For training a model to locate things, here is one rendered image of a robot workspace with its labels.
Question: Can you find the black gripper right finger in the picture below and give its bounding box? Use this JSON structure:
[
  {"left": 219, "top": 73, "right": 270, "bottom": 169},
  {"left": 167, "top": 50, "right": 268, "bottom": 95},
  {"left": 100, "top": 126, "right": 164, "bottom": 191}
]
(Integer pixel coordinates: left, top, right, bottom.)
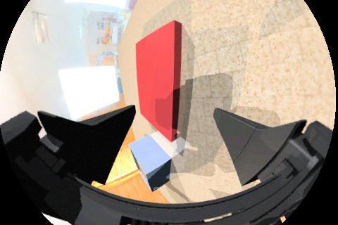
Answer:
[{"left": 213, "top": 108, "right": 307, "bottom": 186}]

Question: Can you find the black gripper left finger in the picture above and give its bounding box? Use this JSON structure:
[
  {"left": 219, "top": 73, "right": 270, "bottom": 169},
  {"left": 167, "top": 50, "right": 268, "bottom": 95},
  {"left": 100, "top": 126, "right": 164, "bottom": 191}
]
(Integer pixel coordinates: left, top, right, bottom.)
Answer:
[{"left": 37, "top": 105, "right": 136, "bottom": 185}]

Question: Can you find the red lid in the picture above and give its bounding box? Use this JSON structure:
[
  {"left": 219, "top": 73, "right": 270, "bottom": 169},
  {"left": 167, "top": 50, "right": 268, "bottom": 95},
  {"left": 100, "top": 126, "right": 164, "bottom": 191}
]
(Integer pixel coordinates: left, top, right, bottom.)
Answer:
[{"left": 135, "top": 20, "right": 182, "bottom": 143}]

